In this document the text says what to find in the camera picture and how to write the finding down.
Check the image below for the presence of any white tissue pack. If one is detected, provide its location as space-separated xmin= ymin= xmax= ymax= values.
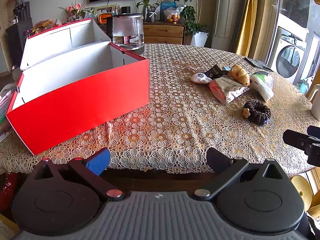
xmin=249 ymin=71 xmax=274 ymax=102

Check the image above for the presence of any white pink snack packet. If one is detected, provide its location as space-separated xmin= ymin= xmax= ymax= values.
xmin=209 ymin=76 xmax=249 ymax=105

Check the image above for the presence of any white round plush pouch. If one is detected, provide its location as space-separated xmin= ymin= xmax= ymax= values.
xmin=191 ymin=73 xmax=212 ymax=85

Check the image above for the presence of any black small sachet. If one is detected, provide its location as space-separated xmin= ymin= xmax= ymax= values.
xmin=204 ymin=64 xmax=229 ymax=80

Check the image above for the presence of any yellow toy duck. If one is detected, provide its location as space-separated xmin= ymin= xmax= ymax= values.
xmin=228 ymin=64 xmax=250 ymax=87

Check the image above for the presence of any white pitcher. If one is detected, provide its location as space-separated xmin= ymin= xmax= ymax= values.
xmin=308 ymin=84 xmax=320 ymax=120

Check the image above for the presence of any lace patterned tablecloth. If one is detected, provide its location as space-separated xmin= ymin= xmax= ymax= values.
xmin=1 ymin=44 xmax=319 ymax=176

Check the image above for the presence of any red cardboard box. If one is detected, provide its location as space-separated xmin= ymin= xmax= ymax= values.
xmin=6 ymin=19 xmax=149 ymax=155

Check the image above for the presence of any dark grey folded cloth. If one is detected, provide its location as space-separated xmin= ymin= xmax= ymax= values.
xmin=245 ymin=57 xmax=273 ymax=72

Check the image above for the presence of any white washing machine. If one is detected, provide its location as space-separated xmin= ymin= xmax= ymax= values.
xmin=267 ymin=14 xmax=309 ymax=83

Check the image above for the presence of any yellow curtain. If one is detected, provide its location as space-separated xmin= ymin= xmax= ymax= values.
xmin=235 ymin=0 xmax=258 ymax=56

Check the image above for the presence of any white plant pot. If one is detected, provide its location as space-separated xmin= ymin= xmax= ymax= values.
xmin=190 ymin=31 xmax=209 ymax=47

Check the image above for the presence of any glass electric kettle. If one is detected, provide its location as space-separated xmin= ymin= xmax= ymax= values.
xmin=106 ymin=14 xmax=144 ymax=55

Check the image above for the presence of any wooden drawer cabinet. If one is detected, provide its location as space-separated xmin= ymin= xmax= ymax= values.
xmin=143 ymin=21 xmax=185 ymax=44

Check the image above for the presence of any orange clock radio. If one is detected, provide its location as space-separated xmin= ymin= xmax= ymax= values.
xmin=98 ymin=13 xmax=113 ymax=24

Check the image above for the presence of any bag of fruit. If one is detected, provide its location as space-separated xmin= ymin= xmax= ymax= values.
xmin=164 ymin=5 xmax=186 ymax=24

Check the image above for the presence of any green leafy plant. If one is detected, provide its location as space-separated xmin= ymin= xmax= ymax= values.
xmin=174 ymin=0 xmax=207 ymax=35

